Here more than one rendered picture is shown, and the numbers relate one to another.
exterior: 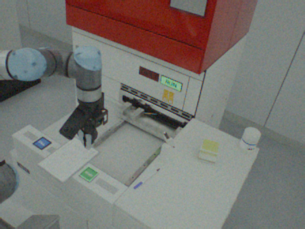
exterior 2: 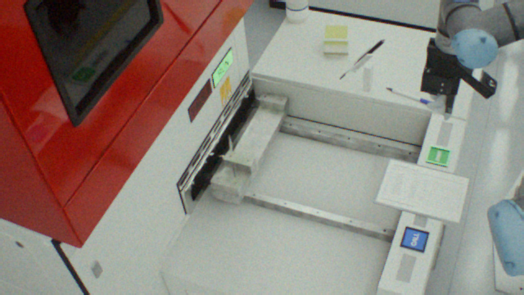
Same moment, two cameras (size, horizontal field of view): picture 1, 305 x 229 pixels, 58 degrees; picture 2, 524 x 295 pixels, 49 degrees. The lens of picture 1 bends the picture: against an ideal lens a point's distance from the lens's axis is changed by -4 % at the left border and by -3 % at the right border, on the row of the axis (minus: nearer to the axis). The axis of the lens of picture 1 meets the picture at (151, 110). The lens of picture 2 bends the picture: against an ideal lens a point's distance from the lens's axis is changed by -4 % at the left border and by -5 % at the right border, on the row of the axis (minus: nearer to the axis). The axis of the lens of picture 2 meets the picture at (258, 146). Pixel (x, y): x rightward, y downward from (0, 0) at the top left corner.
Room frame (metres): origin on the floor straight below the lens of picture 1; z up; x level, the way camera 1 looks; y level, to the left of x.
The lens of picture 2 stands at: (1.13, 1.13, 2.09)
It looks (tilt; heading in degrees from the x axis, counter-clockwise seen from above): 47 degrees down; 270
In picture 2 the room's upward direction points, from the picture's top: 7 degrees counter-clockwise
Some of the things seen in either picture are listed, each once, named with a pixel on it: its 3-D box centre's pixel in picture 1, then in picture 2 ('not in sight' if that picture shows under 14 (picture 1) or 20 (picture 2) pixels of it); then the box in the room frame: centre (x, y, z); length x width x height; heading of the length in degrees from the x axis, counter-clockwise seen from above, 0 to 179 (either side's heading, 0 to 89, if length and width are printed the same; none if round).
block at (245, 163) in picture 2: (137, 114); (239, 161); (1.18, 0.07, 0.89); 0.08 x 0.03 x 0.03; 152
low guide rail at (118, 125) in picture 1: (103, 136); (301, 211); (1.04, 0.21, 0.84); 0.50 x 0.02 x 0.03; 152
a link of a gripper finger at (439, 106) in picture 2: (87, 134); (439, 107); (0.71, 0.20, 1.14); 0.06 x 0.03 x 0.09; 152
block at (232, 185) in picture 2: (124, 108); (227, 183); (1.22, 0.14, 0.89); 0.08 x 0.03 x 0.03; 152
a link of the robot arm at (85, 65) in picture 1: (87, 67); (458, 6); (0.70, 0.20, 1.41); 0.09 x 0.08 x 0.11; 84
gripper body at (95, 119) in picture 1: (90, 111); (444, 66); (0.71, 0.19, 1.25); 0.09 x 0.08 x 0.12; 152
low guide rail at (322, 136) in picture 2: (149, 161); (334, 138); (0.91, -0.02, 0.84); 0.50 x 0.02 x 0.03; 152
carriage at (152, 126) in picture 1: (148, 124); (252, 148); (1.15, 0.00, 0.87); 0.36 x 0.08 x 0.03; 62
